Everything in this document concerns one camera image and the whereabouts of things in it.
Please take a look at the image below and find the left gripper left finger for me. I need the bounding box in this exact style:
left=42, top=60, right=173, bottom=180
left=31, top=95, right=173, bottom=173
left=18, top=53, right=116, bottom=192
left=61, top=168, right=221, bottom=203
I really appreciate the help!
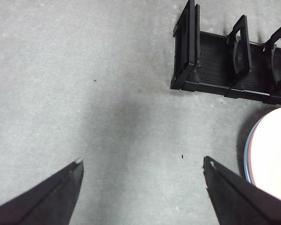
left=0, top=158, right=85, bottom=225

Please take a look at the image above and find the pink plate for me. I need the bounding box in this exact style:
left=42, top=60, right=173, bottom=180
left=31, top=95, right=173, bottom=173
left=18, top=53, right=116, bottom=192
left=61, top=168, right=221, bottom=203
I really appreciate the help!
left=250, top=107, right=281, bottom=207

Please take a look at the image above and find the black plastic dish rack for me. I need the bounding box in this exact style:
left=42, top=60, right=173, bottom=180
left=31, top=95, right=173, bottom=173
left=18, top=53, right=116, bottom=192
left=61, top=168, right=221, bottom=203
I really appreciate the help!
left=170, top=0, right=281, bottom=106

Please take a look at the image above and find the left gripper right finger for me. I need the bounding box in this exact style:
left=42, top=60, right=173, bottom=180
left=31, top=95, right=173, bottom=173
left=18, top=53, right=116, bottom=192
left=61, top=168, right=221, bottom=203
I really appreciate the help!
left=202, top=156, right=281, bottom=225

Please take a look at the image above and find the blue plate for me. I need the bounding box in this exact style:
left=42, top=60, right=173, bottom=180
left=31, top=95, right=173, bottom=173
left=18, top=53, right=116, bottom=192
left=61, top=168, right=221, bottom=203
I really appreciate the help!
left=243, top=116, right=264, bottom=185

